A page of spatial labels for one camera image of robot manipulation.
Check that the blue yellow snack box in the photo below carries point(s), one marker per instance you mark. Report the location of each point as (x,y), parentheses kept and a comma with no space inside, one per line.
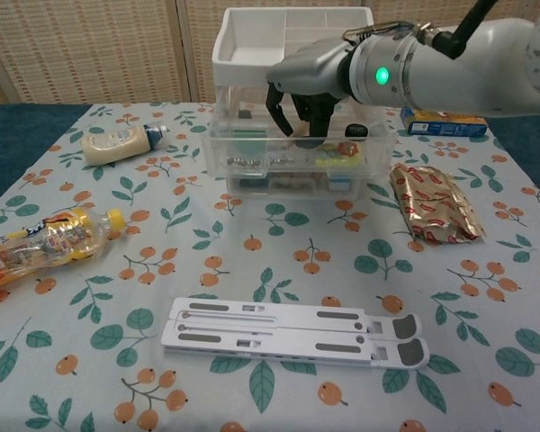
(445,126)

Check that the mayonnaise squeeze bottle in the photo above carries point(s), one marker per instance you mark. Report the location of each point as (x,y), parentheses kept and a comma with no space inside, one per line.
(112,144)

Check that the green ball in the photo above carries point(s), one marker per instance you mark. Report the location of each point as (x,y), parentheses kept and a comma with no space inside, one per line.
(248,144)

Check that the gold foil snack bag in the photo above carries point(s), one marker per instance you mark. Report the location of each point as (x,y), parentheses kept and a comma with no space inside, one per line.
(436,207)

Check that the small black oval object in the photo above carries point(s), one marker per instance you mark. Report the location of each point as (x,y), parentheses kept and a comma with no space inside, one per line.
(357,130)

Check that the floral patterned tablecloth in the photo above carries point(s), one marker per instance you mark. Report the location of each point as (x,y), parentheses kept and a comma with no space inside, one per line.
(234,229)

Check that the small white blue box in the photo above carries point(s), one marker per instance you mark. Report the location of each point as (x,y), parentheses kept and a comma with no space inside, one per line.
(339,184)

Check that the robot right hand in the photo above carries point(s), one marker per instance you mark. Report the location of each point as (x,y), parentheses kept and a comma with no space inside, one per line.
(310,67)

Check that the orange drink plastic bottle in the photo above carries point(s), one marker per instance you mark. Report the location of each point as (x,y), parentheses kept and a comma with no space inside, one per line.
(49,245)

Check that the teal block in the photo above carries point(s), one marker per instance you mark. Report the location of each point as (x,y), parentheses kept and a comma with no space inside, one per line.
(252,183)

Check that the small grey block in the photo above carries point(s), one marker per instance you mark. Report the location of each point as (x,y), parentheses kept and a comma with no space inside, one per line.
(245,114)

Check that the colourful floral packet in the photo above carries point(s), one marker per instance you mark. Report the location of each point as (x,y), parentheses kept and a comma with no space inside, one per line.
(342,155)

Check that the white folding laptop stand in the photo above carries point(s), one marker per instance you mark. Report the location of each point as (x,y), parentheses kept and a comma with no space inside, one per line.
(274,337)

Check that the clear plastic drawer with tools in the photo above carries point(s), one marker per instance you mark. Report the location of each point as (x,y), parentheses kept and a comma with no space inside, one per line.
(252,150)

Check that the white clear drawer organizer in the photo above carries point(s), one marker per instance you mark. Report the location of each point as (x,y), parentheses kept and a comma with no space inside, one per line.
(247,40)

